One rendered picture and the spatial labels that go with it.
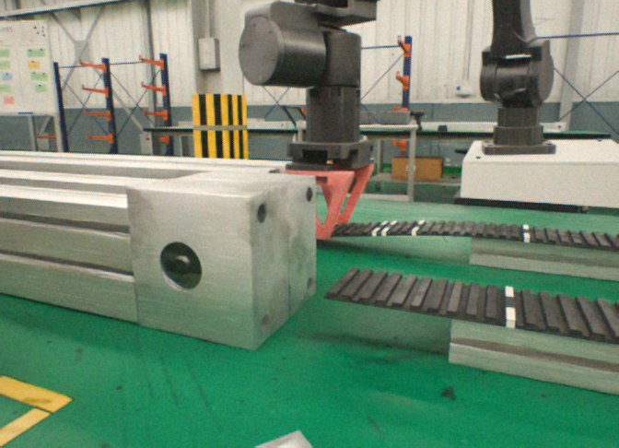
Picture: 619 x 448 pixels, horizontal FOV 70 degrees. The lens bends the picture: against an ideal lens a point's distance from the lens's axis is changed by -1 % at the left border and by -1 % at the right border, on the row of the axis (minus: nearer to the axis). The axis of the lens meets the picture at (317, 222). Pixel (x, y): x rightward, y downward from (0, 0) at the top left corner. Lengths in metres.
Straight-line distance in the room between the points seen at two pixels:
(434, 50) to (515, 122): 7.26
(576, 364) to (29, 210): 0.36
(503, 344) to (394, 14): 8.15
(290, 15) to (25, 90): 5.72
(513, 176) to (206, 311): 0.63
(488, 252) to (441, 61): 7.64
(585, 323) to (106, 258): 0.29
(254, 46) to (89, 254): 0.22
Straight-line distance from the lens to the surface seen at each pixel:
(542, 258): 0.46
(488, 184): 0.82
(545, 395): 0.27
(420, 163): 5.25
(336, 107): 0.45
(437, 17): 8.21
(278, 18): 0.41
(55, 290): 0.38
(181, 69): 10.29
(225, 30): 3.73
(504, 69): 0.86
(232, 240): 0.26
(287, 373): 0.26
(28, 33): 6.07
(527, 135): 0.88
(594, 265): 0.46
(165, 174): 0.53
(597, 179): 0.83
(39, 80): 5.99
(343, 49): 0.46
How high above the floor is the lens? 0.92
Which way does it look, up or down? 13 degrees down
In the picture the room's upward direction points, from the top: straight up
